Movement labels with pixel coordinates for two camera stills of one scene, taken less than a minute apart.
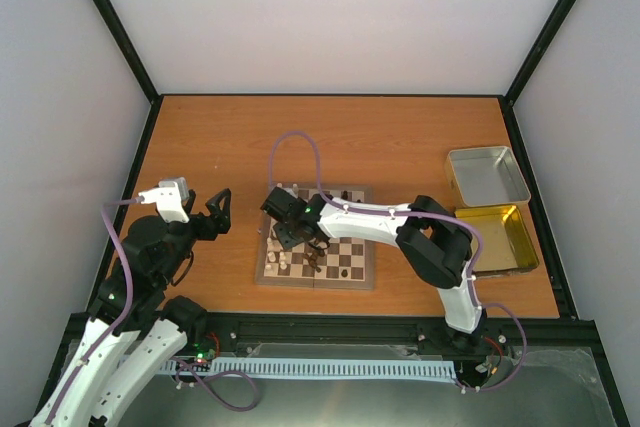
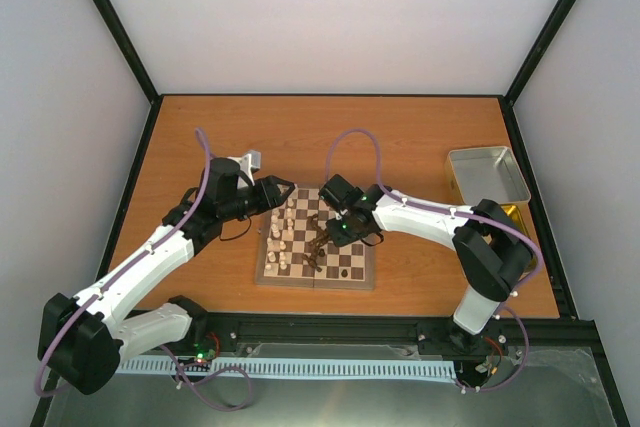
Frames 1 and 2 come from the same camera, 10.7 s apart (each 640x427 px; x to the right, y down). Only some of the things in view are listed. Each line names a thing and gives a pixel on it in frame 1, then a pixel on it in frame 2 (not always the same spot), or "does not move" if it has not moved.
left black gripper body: x=209 y=230 → x=256 y=205
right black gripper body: x=287 y=240 → x=348 y=233
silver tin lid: x=486 y=176 does not move
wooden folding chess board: x=333 y=263 does not move
